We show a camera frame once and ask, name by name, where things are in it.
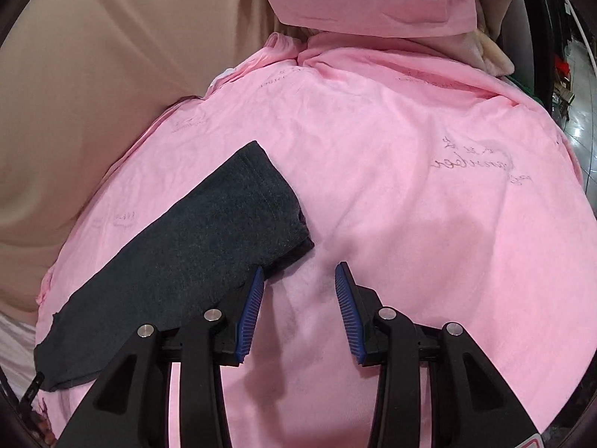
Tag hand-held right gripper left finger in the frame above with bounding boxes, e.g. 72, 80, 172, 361
56, 266, 266, 448

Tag beige plush blanket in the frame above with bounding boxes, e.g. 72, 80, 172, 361
466, 0, 518, 78

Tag pink bed sheet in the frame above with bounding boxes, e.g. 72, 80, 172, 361
28, 30, 597, 448

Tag dark grey pants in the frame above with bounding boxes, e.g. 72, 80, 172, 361
34, 140, 315, 393

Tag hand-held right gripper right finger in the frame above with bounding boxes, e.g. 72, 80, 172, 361
335, 261, 544, 448

